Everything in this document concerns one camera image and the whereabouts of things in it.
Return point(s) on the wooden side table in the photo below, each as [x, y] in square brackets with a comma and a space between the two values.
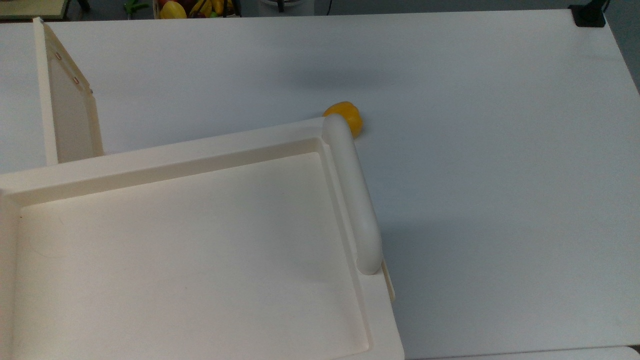
[30, 7]

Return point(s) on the yellow toy bell pepper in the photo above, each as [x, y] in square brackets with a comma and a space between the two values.
[350, 112]

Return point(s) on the yellow toy bananas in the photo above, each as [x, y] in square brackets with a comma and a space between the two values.
[202, 7]

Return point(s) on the green toy vegetable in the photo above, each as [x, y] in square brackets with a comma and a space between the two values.
[135, 6]

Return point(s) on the cream cabinet door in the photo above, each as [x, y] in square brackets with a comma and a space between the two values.
[67, 110]

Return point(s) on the cream cylindrical cabinet bar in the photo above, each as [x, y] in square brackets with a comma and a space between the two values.
[355, 200]

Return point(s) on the black table clamp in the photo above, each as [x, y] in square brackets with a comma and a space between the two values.
[589, 16]

